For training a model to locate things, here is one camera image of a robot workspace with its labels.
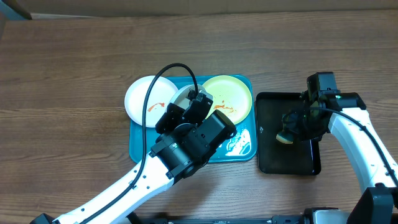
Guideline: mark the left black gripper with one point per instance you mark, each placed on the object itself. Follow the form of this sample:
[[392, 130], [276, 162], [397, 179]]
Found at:
[[172, 116]]

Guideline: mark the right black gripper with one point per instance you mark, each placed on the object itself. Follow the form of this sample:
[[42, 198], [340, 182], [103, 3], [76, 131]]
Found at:
[[291, 127]]

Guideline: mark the white plate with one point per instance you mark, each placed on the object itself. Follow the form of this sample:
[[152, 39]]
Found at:
[[160, 96], [180, 98]]

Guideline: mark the green yellow sponge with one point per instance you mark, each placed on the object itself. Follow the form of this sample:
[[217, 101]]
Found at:
[[285, 137]]

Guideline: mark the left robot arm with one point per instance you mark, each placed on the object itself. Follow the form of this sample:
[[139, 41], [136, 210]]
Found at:
[[188, 137]]

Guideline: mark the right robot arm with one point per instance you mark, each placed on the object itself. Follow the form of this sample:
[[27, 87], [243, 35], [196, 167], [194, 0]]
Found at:
[[345, 116]]

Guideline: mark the black rectangular tray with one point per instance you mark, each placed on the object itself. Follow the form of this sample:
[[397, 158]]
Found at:
[[274, 157]]

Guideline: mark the teal plastic tray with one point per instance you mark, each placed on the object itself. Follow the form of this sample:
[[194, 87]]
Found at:
[[242, 147]]

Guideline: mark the green rimmed plate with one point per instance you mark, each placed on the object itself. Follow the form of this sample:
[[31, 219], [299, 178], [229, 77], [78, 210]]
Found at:
[[230, 96]]

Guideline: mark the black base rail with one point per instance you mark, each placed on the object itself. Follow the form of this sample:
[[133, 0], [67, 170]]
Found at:
[[278, 219]]

